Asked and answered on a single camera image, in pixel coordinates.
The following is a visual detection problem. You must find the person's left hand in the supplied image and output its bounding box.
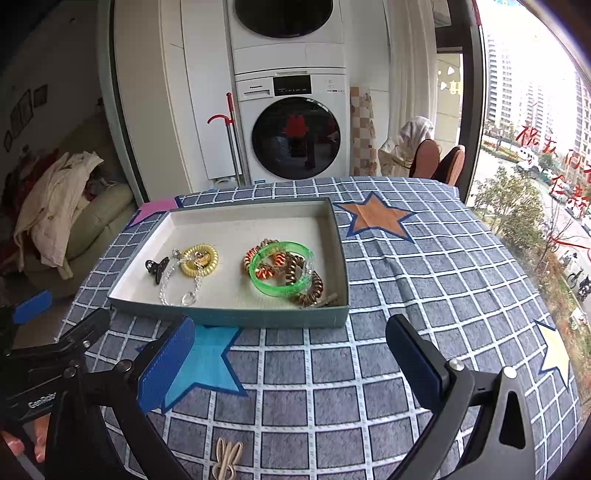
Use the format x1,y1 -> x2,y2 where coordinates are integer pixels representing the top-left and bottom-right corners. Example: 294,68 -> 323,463
0,412 -> 52,464

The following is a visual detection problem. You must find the cream sofa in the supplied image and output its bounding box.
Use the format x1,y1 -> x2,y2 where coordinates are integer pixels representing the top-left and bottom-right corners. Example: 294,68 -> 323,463
19,113 -> 136,298

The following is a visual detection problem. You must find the brown chair far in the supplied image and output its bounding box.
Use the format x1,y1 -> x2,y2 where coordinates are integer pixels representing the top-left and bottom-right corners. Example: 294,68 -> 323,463
432,145 -> 465,186

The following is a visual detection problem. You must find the white washing machine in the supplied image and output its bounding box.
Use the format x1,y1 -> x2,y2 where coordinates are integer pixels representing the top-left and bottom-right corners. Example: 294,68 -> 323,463
235,67 -> 351,183

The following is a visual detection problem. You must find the brown chair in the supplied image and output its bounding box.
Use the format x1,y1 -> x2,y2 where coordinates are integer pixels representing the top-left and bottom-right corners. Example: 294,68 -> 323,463
432,145 -> 465,186
409,139 -> 440,179

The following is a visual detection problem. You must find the white dryer on top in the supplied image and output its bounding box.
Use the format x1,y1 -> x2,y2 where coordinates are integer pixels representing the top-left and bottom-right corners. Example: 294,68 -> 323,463
228,0 -> 346,75

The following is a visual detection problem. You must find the green translucent bangle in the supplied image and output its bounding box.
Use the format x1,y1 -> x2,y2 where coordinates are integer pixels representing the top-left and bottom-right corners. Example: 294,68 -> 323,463
243,239 -> 324,304

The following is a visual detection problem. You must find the white cloth on chair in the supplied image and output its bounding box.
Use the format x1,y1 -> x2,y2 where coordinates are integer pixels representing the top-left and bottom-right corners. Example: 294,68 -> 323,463
378,116 -> 435,177

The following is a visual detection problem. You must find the brown chair near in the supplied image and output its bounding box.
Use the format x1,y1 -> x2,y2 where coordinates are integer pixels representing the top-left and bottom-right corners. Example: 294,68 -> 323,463
409,139 -> 440,179

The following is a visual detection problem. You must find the orange spiral hair tie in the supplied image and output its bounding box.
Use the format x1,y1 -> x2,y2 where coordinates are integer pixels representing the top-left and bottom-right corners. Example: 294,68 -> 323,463
241,238 -> 290,281

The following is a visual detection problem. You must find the brown spiral hair tie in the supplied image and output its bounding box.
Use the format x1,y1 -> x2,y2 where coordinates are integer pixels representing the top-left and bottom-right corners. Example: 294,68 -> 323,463
283,252 -> 326,308

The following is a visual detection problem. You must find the beige elastic hair tie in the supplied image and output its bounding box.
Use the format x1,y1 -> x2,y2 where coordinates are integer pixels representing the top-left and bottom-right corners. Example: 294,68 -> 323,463
210,436 -> 245,480

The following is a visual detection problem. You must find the teal jewelry tray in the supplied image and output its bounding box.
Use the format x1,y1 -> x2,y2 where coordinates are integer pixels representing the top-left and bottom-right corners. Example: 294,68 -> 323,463
107,198 -> 349,329

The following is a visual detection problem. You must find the red handled mop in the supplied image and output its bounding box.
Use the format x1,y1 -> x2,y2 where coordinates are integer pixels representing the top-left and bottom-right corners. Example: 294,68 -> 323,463
207,92 -> 245,186

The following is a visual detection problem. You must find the checkered hanging towel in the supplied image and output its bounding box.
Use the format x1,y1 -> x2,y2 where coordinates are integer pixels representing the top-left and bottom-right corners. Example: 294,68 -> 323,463
349,86 -> 379,176

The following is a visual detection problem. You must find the beige jacket on sofa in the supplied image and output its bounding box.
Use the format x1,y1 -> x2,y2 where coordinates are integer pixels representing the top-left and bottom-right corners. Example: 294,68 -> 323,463
13,151 -> 103,280

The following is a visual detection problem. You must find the yellow spiral hair tie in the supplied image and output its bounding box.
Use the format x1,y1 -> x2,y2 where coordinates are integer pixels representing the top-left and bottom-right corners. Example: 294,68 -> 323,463
179,243 -> 219,278

